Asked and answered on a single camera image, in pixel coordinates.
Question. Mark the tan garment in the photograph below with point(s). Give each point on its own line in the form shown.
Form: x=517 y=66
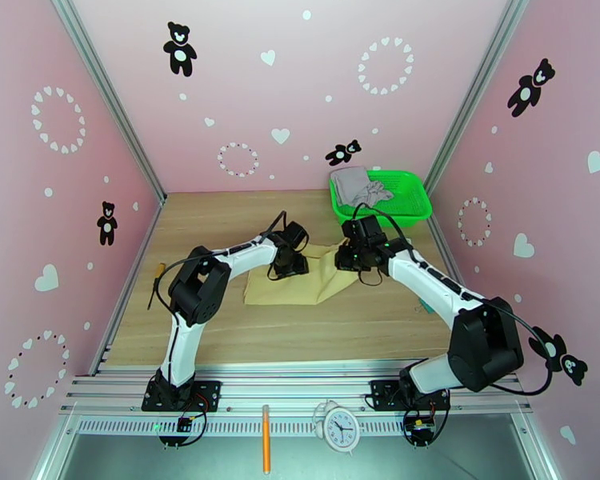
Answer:
x=290 y=291

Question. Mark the lilac ribbed garment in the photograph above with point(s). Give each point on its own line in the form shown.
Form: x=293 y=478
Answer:
x=352 y=186

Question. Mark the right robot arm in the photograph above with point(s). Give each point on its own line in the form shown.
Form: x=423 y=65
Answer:
x=485 y=343

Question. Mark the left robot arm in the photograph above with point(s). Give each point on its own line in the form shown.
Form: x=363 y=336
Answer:
x=200 y=288

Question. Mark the green plastic basket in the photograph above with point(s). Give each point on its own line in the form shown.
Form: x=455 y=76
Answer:
x=405 y=198

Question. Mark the teal plastic clip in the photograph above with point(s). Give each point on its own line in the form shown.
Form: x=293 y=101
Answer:
x=426 y=306

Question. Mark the white twin-bell alarm clock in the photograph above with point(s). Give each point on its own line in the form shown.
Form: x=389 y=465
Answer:
x=341 y=427

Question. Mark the orange marker pen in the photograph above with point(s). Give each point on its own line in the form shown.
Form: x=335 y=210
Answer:
x=266 y=443

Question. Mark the circuit board yellow connector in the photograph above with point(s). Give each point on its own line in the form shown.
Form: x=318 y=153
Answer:
x=420 y=429

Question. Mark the small black circuit board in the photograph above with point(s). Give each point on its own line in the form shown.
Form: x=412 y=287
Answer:
x=184 y=424

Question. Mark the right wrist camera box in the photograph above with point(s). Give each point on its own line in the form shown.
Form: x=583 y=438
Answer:
x=364 y=228

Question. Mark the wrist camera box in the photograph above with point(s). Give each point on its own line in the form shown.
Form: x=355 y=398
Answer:
x=364 y=228
x=296 y=233

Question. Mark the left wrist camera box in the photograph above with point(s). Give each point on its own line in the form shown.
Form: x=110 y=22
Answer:
x=296 y=233

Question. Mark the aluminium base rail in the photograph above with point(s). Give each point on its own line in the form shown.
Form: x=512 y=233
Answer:
x=290 y=388

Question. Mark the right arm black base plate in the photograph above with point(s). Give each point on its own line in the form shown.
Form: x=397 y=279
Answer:
x=380 y=393

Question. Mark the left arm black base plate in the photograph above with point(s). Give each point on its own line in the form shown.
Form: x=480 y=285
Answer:
x=205 y=393

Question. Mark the aluminium corner post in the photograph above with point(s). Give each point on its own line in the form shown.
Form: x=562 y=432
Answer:
x=476 y=88
x=107 y=88

